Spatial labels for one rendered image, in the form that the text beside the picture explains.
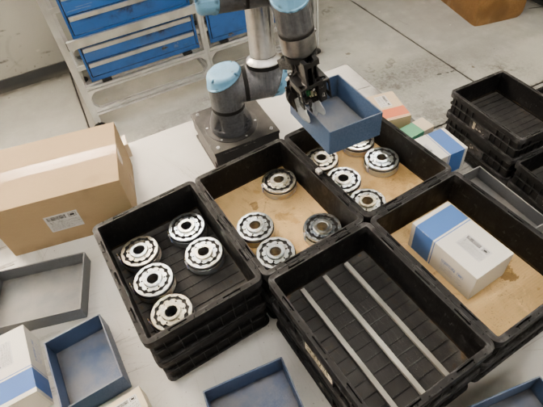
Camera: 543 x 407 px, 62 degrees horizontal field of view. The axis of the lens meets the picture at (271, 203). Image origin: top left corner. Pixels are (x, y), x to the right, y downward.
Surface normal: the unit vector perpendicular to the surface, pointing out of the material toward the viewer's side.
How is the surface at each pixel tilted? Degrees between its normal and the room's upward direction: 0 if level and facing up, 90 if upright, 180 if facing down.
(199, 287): 0
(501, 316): 0
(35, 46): 90
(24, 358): 0
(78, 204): 90
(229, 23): 90
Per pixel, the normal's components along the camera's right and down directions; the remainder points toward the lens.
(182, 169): -0.09, -0.66
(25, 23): 0.44, 0.65
